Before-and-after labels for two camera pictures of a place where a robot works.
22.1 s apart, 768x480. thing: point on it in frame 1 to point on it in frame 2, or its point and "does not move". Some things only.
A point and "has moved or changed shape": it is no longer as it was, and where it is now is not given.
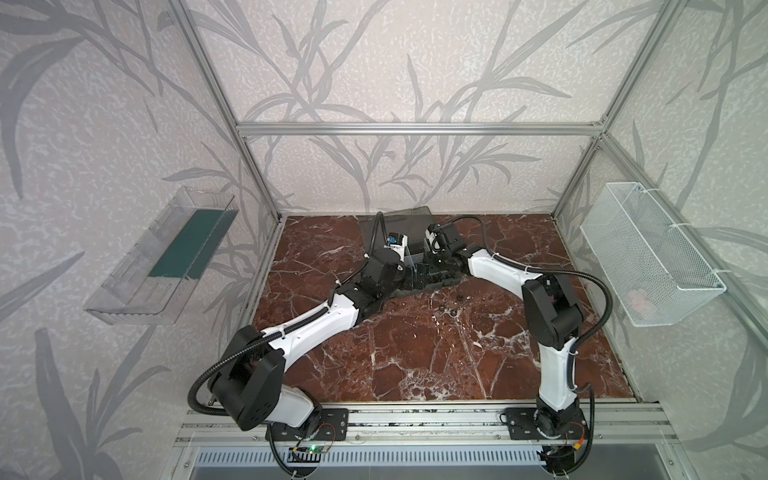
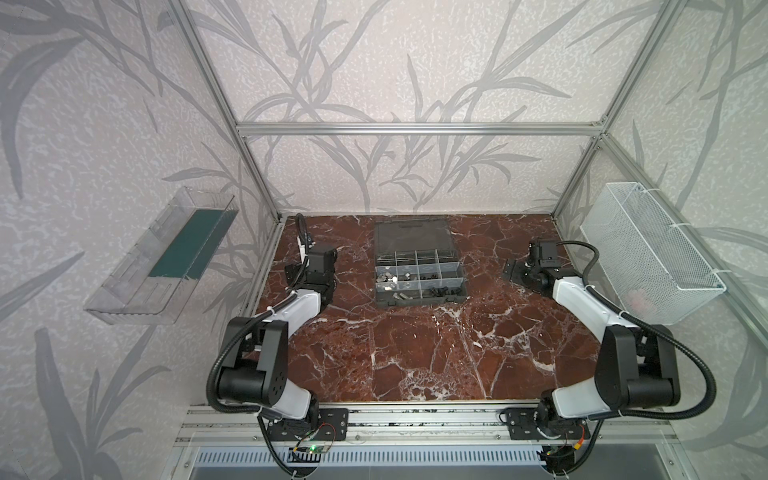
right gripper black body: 442,264 to 517,271
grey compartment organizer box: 414,224 has moved or changed shape
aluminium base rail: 627,426 does not move
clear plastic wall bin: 154,280 does not move
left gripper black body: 407,274 to 294,276
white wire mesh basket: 654,271 does not move
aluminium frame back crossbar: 420,129 does not move
